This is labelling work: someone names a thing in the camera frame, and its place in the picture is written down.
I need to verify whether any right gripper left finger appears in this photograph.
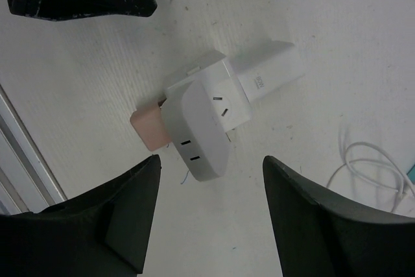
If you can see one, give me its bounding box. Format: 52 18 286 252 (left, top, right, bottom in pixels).
1 155 161 276

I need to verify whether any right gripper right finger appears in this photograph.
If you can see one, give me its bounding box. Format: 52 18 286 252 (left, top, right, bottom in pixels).
263 156 414 276

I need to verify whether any brown USB charger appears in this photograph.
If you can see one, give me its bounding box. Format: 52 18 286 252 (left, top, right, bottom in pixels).
130 103 171 152

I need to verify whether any white plug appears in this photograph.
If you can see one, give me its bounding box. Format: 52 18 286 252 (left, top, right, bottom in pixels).
161 80 230 182

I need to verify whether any white cube power socket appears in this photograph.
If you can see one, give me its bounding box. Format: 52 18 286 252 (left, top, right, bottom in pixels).
163 50 252 132

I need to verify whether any teal USB charger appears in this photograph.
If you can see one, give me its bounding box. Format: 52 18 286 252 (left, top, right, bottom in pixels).
407 165 415 184

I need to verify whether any white cube charger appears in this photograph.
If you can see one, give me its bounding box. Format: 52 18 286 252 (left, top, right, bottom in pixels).
230 41 305 104

